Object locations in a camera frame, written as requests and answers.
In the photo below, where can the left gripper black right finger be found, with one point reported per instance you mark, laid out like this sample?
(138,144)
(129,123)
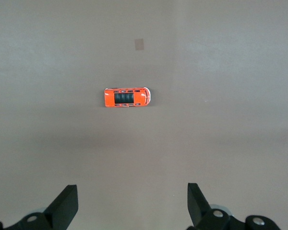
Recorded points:
(199,210)

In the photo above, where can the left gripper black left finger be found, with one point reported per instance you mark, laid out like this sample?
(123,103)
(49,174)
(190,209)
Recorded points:
(62,210)

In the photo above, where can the orange toy bus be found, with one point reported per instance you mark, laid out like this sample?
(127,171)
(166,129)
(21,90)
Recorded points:
(109,98)

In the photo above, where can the small brown tape patch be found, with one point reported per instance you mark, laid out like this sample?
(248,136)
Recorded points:
(139,44)

